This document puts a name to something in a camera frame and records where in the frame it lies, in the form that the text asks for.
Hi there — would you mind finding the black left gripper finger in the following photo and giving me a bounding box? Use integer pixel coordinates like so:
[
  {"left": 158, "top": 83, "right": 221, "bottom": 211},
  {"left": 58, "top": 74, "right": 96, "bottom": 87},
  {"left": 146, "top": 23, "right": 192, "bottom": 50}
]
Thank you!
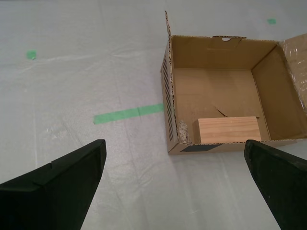
[
  {"left": 0, "top": 139, "right": 107, "bottom": 230},
  {"left": 244, "top": 139, "right": 307, "bottom": 230}
]

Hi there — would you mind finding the light wooden block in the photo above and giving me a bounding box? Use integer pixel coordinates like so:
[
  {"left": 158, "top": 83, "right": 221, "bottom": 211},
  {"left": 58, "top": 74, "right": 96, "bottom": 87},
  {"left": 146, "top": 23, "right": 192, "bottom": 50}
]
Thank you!
[{"left": 198, "top": 116, "right": 261, "bottom": 144}]

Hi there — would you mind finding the pinkish speckled rock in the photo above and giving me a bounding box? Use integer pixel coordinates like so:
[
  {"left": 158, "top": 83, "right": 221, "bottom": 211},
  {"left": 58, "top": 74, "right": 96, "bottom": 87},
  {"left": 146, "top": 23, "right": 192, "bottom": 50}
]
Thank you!
[{"left": 177, "top": 120, "right": 191, "bottom": 144}]

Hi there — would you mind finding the cardboard box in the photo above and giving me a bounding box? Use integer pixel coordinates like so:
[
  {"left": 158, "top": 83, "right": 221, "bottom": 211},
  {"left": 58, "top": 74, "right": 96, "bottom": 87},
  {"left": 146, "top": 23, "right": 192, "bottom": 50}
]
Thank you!
[{"left": 160, "top": 10, "right": 307, "bottom": 156}]

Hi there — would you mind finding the green tape strip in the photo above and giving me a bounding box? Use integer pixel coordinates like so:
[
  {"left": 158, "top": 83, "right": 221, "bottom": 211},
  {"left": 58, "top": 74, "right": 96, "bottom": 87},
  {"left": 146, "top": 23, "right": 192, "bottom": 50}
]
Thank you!
[{"left": 93, "top": 103, "right": 165, "bottom": 125}]

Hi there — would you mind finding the translucent plastic table cover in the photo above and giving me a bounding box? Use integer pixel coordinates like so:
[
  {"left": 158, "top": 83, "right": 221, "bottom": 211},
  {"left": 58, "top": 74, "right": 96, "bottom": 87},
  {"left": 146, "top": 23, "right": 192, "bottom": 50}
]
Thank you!
[{"left": 0, "top": 0, "right": 307, "bottom": 230}]

